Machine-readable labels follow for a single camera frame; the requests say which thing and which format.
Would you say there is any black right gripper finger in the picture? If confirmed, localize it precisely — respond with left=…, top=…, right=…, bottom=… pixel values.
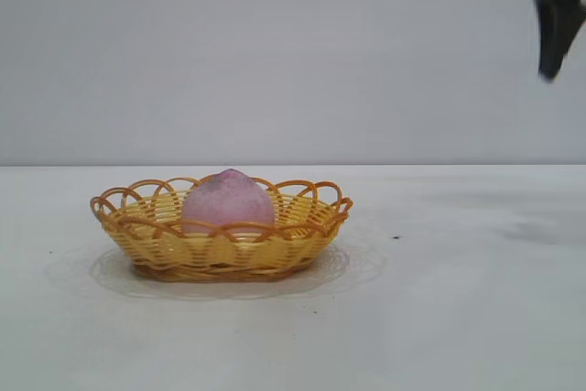
left=533, top=0, right=586, bottom=83

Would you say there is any pink peach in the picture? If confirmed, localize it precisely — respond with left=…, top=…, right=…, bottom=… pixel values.
left=181, top=168, right=277, bottom=239

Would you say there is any yellow woven plastic basket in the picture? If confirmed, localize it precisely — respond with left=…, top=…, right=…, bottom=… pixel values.
left=89, top=175, right=355, bottom=284

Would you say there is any clear glass plate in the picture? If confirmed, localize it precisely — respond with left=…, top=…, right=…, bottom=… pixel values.
left=89, top=234, right=386, bottom=301

